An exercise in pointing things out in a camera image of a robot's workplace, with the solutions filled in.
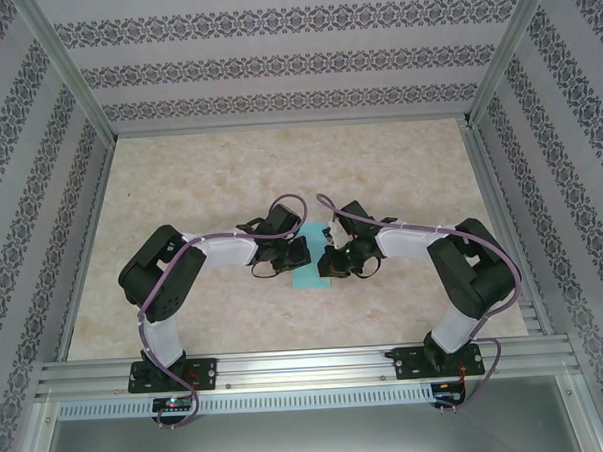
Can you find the aluminium frame post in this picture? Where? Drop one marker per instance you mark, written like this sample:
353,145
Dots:
68,71
506,52

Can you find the aluminium side rail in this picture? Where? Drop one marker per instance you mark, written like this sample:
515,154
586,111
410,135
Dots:
487,178
99,195

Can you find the aluminium mounting rail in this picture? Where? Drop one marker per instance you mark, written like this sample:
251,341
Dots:
307,366

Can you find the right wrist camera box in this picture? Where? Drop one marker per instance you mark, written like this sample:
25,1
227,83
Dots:
336,237

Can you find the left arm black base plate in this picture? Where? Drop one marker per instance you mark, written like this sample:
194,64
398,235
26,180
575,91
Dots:
203,373

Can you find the metal bottom panel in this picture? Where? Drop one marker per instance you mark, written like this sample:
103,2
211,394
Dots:
311,441

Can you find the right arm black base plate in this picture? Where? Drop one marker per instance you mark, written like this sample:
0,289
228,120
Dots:
412,361

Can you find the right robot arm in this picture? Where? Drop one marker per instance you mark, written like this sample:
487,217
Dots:
464,274

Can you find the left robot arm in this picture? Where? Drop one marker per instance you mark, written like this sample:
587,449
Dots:
158,277

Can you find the light blue cloth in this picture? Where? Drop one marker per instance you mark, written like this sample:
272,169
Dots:
311,280

